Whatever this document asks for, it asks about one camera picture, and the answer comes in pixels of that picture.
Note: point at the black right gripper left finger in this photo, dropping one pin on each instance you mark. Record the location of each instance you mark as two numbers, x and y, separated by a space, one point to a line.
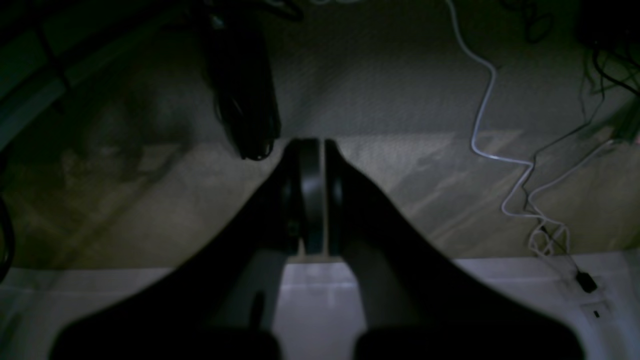
219 304

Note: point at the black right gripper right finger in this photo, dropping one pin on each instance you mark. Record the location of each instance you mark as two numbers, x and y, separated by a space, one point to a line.
418 304

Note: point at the black power adapter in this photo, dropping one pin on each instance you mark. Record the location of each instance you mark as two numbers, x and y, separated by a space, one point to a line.
586 282

